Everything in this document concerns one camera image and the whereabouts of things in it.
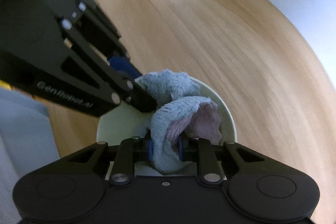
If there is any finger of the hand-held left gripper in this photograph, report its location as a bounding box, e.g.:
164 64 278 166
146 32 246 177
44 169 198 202
60 17 158 113
62 0 144 80

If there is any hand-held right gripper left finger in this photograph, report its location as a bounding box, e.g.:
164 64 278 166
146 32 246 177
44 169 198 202
66 136 154 187

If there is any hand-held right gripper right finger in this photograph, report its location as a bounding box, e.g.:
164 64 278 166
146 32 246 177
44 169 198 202
177 135 267 186

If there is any pink and grey cloth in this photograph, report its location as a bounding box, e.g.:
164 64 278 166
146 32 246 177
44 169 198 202
134 69 223 175

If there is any pale green bowl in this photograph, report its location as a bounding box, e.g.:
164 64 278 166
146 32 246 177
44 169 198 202
96 76 238 178

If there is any light grey cloth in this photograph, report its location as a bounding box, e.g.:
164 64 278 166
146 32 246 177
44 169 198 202
0 87 60 224

